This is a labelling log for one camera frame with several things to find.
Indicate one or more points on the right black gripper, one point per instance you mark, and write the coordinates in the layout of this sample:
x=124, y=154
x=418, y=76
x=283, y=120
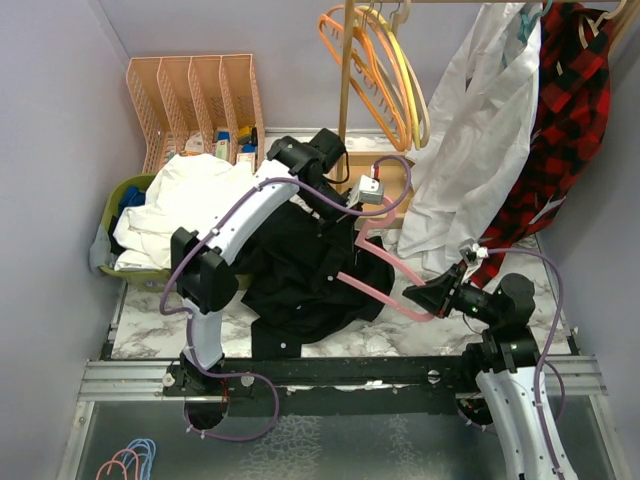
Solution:
x=437, y=293

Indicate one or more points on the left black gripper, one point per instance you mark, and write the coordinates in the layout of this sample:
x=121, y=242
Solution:
x=339, y=226

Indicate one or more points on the pink hanger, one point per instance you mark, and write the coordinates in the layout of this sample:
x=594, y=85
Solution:
x=391, y=260
x=115, y=469

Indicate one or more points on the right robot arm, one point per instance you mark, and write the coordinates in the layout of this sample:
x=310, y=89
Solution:
x=507, y=368

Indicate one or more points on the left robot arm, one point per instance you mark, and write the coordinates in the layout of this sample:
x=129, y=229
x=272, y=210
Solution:
x=201, y=263

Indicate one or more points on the white shirt in basket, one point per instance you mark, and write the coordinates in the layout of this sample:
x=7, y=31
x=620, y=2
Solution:
x=191, y=192

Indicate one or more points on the orange hanger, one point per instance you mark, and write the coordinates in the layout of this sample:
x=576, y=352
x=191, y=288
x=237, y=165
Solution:
x=377, y=79

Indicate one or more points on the white hanging shirt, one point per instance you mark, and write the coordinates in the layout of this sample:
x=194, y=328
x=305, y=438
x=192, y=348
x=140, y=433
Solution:
x=482, y=117

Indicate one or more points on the yellow hanger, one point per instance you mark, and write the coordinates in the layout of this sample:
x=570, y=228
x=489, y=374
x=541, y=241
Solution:
x=397, y=105

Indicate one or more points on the red black plaid shirt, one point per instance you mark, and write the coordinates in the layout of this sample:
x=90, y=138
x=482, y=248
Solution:
x=571, y=119

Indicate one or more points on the teal hanger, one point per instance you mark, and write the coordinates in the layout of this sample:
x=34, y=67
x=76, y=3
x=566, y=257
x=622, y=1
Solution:
x=520, y=29

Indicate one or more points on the blue hanger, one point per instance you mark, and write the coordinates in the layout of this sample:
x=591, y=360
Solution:
x=145, y=449

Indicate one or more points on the beige wooden hanger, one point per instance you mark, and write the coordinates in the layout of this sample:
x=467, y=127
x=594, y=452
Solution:
x=586, y=23

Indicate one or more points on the pink hanger on floor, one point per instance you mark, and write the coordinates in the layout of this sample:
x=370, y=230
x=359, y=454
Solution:
x=115, y=469

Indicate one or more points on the wooden clothes rack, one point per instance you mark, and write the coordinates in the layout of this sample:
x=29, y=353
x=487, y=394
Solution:
x=335, y=28

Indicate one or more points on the pink mesh file organizer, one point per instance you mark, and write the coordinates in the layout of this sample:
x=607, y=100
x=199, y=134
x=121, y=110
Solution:
x=178, y=97

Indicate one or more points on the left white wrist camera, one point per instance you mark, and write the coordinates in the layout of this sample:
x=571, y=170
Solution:
x=366, y=190

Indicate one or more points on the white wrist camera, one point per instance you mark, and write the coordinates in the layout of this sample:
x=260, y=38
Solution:
x=366, y=190
x=472, y=255

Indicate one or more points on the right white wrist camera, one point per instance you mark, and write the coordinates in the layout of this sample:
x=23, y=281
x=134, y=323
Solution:
x=472, y=255

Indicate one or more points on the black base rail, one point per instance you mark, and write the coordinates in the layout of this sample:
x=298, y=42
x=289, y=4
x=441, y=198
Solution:
x=331, y=386

